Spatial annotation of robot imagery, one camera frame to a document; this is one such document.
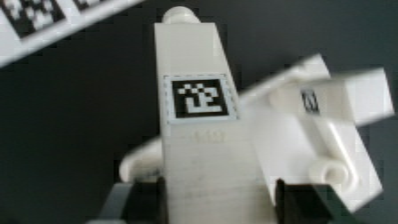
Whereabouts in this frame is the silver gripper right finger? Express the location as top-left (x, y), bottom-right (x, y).
top-left (276, 179), bottom-right (359, 224)

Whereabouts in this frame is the marker tag base plate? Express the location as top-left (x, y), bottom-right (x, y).
top-left (0, 0), bottom-right (144, 68)

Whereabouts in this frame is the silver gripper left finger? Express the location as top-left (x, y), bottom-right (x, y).
top-left (88, 177), bottom-right (167, 224)

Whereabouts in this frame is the white desk top tray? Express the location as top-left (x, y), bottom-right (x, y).
top-left (120, 55), bottom-right (382, 211)

